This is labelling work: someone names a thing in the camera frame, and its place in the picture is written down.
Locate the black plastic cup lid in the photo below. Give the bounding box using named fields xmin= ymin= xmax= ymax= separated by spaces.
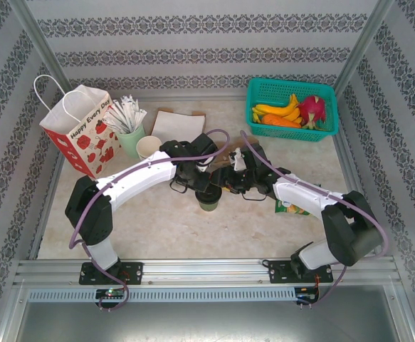
xmin=195 ymin=190 xmax=223 ymax=204

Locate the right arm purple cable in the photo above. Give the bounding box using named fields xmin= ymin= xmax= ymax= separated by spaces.
xmin=240 ymin=130 xmax=389 ymax=307

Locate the green yellow candy bag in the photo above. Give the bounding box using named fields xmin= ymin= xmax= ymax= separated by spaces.
xmin=273 ymin=183 xmax=322 ymax=217

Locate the bundle of wrapped straws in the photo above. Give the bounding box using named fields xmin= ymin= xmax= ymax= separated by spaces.
xmin=102 ymin=95 xmax=147 ymax=135

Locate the yellow banana bunch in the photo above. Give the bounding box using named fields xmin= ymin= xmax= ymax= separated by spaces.
xmin=251 ymin=93 xmax=303 ymax=125

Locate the grey slotted cable duct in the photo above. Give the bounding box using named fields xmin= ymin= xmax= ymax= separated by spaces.
xmin=27 ymin=286 xmax=298 ymax=304

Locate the orange carrot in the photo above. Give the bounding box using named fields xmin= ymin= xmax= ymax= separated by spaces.
xmin=260 ymin=113 xmax=303 ymax=129

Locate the white paper sheet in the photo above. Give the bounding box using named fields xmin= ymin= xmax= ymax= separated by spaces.
xmin=152 ymin=110 xmax=207 ymax=143

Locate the aluminium table edge rail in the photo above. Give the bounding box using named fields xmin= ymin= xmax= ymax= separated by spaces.
xmin=28 ymin=152 xmax=69 ymax=261
xmin=332 ymin=131 xmax=386 ymax=258

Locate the brown pulp cup carrier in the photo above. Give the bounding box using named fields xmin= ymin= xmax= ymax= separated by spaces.
xmin=209 ymin=137 xmax=262 ymax=172

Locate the aluminium frame post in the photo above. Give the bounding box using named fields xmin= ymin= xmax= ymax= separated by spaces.
xmin=332 ymin=0 xmax=396 ymax=96
xmin=7 ymin=0 xmax=80 ymax=108

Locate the pink dragon fruit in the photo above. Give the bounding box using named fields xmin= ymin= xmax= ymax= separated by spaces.
xmin=298 ymin=95 xmax=327 ymax=131

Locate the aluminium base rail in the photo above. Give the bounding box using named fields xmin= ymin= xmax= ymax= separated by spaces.
xmin=14 ymin=258 xmax=397 ymax=286

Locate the white red paper bag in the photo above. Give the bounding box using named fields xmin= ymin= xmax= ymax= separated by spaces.
xmin=33 ymin=74 xmax=115 ymax=179

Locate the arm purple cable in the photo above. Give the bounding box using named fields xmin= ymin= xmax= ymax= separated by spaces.
xmin=68 ymin=128 xmax=231 ymax=311
xmin=240 ymin=130 xmax=389 ymax=307

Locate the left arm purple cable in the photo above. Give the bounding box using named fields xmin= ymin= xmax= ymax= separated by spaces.
xmin=68 ymin=128 xmax=231 ymax=311

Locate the mint green straw holder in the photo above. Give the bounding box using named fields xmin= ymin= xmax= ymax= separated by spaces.
xmin=116 ymin=123 xmax=147 ymax=160

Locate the teal plastic basket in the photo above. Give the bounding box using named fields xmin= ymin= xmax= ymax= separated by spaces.
xmin=246 ymin=77 xmax=339 ymax=143

